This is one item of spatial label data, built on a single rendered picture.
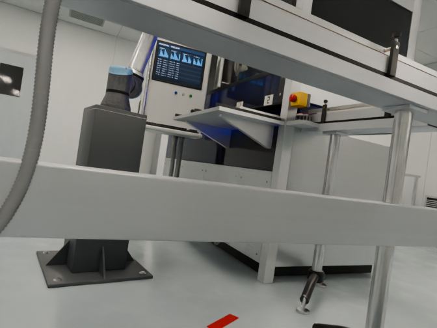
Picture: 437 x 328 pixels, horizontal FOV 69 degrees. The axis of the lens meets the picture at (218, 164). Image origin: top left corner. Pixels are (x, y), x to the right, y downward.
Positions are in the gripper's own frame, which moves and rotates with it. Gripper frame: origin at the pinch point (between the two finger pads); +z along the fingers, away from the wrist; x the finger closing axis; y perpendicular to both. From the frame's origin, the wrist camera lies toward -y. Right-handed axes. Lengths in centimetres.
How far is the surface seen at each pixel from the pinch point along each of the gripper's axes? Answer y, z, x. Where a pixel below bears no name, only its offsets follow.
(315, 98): 46.0, 4.8, -12.4
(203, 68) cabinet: 15, -25, 86
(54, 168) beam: -79, 55, -93
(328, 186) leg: 43, 53, -34
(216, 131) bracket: 16, 27, 48
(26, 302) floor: -81, 110, -20
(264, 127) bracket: 21.0, 25.4, -2.5
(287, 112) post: 27.9, 16.4, -12.4
